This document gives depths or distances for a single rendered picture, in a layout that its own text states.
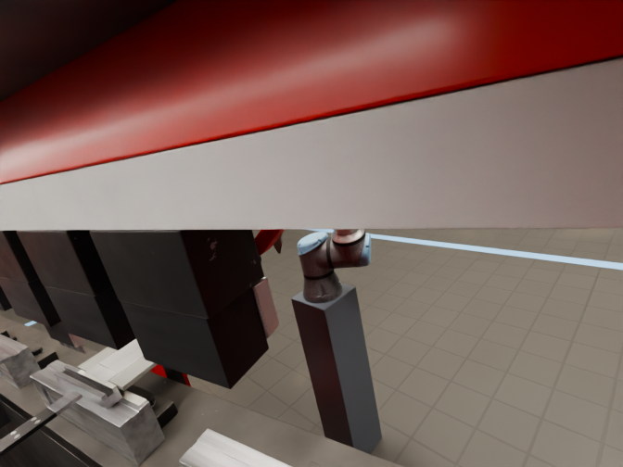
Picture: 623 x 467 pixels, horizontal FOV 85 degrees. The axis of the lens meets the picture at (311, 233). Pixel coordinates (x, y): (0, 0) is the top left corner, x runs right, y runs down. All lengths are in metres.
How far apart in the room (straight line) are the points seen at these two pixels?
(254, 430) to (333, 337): 0.62
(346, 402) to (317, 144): 1.35
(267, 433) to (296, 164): 0.61
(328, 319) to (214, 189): 1.03
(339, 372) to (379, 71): 1.27
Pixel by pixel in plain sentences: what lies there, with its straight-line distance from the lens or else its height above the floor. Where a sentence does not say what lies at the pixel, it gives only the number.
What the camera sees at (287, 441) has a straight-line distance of 0.72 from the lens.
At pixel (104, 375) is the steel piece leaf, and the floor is 1.00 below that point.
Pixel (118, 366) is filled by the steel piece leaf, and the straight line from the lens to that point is 0.86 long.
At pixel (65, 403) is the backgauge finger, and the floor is 1.01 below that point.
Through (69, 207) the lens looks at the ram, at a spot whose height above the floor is 1.37.
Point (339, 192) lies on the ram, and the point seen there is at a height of 1.36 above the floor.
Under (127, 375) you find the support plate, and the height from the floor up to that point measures 1.00.
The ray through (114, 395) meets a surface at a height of 0.99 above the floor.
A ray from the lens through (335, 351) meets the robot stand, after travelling 1.32.
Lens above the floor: 1.40
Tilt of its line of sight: 18 degrees down
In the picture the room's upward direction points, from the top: 12 degrees counter-clockwise
